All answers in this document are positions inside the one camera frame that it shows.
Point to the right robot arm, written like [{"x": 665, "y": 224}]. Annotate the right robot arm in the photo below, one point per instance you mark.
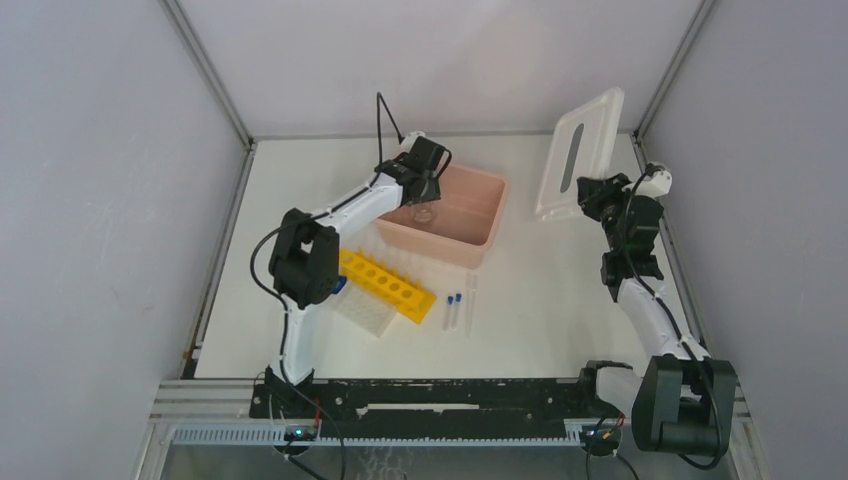
[{"x": 683, "y": 402}]

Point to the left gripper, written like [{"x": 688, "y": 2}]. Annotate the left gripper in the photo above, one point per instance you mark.
[{"x": 433, "y": 192}]

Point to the white plastic bin lid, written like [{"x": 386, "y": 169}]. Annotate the white plastic bin lid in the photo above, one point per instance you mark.
[{"x": 581, "y": 146}]

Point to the blue bottle cap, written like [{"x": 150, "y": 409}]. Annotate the blue bottle cap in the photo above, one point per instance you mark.
[{"x": 342, "y": 281}]

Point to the yellow test tube rack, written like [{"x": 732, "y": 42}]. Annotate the yellow test tube rack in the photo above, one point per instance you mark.
[{"x": 409, "y": 298}]

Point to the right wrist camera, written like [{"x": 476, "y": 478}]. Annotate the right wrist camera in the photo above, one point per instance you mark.
[{"x": 655, "y": 182}]

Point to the small glass flask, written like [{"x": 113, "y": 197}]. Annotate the small glass flask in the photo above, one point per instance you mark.
[{"x": 423, "y": 214}]

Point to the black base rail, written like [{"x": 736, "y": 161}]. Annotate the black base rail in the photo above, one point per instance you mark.
[{"x": 426, "y": 409}]

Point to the pink plastic bin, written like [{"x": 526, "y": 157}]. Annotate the pink plastic bin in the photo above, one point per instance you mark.
[{"x": 465, "y": 224}]

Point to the clear well plate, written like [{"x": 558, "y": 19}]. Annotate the clear well plate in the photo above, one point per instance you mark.
[{"x": 364, "y": 310}]

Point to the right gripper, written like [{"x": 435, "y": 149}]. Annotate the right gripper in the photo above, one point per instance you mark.
[{"x": 593, "y": 192}]

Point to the blue capped tube left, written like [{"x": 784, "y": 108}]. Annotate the blue capped tube left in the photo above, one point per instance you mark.
[{"x": 448, "y": 313}]

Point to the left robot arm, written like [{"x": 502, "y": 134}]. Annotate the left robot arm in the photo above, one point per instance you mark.
[{"x": 297, "y": 263}]

